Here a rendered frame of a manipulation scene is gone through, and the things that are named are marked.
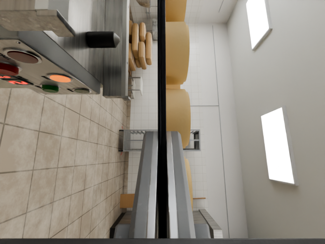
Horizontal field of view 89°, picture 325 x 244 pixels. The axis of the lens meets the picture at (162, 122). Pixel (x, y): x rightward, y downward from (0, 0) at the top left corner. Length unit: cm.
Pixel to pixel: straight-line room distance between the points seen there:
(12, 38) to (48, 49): 5
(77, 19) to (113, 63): 14
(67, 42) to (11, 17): 13
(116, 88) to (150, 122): 409
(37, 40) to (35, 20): 7
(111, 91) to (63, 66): 17
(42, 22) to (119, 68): 29
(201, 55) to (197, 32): 82
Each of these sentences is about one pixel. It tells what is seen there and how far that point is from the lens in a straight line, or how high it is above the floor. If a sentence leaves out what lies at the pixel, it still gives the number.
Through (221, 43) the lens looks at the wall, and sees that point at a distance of 583.
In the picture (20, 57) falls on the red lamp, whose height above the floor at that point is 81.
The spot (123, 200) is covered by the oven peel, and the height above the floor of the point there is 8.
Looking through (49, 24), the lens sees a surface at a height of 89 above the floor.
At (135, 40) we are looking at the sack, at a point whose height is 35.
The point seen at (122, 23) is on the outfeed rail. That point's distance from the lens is 53.
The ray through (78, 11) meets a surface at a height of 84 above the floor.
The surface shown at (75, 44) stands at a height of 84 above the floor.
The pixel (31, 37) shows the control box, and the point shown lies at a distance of 27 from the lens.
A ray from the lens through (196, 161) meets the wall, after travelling 450.
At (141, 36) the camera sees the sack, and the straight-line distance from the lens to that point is 454.
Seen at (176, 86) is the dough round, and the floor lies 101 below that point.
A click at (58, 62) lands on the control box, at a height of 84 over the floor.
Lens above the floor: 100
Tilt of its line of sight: level
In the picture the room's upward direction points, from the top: 90 degrees clockwise
